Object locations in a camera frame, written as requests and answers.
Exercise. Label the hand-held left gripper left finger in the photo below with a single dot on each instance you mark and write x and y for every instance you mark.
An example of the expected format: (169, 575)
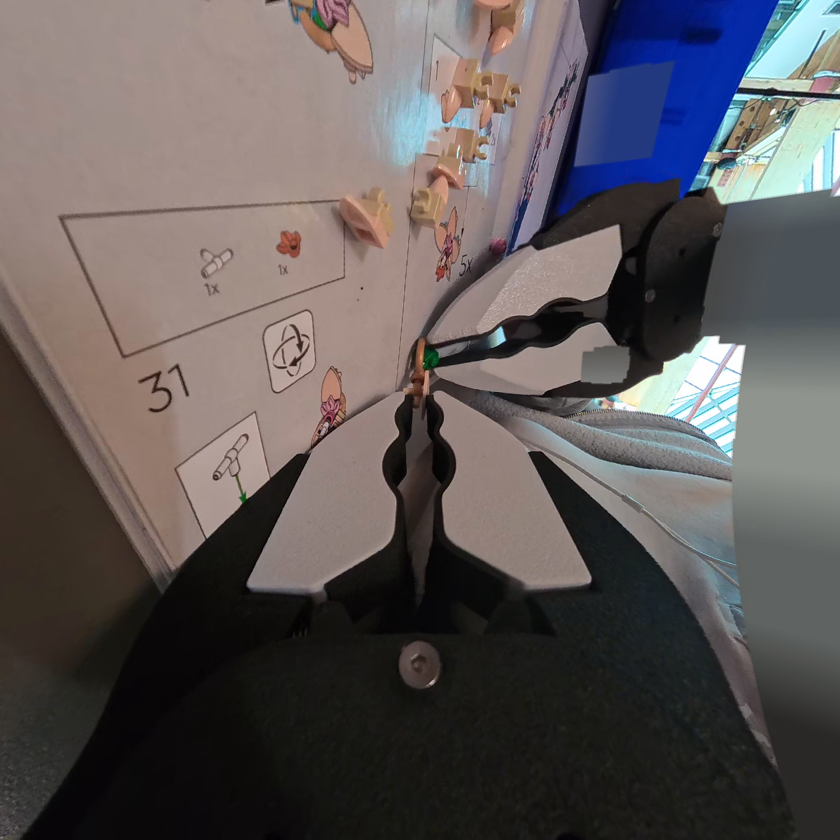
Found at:
(328, 512)

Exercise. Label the open building instruction booklet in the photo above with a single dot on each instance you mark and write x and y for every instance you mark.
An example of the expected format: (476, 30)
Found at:
(197, 131)

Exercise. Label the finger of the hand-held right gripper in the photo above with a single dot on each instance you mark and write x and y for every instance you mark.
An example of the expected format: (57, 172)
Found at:
(558, 269)
(525, 377)

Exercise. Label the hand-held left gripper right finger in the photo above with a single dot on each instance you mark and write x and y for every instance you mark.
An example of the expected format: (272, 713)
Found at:
(512, 512)

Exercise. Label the blue plastic bin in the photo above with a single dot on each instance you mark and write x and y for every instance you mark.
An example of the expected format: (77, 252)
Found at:
(689, 39)

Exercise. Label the pink round stud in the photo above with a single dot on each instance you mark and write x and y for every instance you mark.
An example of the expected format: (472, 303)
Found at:
(499, 247)

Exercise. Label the green round stud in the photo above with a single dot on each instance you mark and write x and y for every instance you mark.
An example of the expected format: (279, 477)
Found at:
(430, 358)

